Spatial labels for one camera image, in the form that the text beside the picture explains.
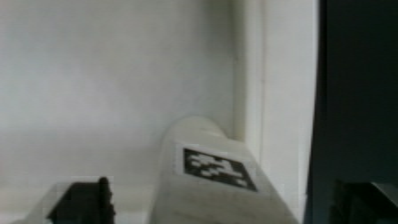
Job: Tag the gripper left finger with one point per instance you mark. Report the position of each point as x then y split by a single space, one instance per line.
74 204

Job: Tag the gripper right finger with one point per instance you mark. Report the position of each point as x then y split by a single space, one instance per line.
364 203

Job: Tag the white table leg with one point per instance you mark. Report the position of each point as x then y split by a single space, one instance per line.
213 190

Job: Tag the white square table top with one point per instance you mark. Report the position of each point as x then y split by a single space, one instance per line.
113 65

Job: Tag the white U-shaped fence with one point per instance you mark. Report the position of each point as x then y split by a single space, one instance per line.
287 96

